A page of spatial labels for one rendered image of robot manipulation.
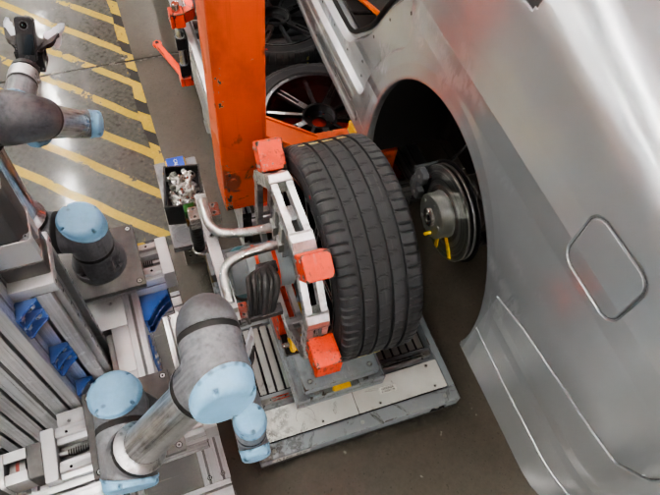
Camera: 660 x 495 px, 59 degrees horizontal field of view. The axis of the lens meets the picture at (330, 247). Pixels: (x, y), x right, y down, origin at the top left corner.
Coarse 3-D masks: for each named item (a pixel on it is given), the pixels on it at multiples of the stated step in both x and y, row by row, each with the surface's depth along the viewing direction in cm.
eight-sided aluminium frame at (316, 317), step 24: (288, 192) 157; (264, 216) 193; (288, 216) 150; (264, 240) 195; (288, 240) 148; (312, 240) 148; (288, 288) 196; (312, 312) 152; (288, 336) 188; (312, 336) 158
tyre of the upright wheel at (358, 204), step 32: (288, 160) 167; (320, 160) 156; (352, 160) 156; (384, 160) 156; (320, 192) 148; (352, 192) 150; (384, 192) 151; (320, 224) 148; (352, 224) 146; (384, 224) 148; (352, 256) 145; (384, 256) 148; (416, 256) 150; (352, 288) 147; (384, 288) 149; (416, 288) 153; (352, 320) 150; (384, 320) 155; (416, 320) 160; (352, 352) 161
